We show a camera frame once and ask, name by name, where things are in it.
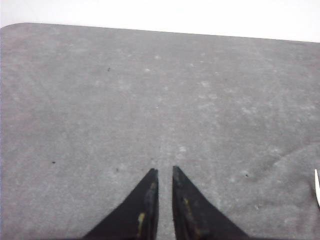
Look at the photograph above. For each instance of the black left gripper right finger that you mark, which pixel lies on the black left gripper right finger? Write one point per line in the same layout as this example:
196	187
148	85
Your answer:
194	217

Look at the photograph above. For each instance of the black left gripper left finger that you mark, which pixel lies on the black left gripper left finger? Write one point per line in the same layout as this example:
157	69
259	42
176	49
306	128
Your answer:
136	218

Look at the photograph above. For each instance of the white plastic fork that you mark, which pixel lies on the white plastic fork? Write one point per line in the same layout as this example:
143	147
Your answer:
317	186

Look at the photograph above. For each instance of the grey table mat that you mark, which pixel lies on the grey table mat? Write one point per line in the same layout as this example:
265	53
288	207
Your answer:
87	111

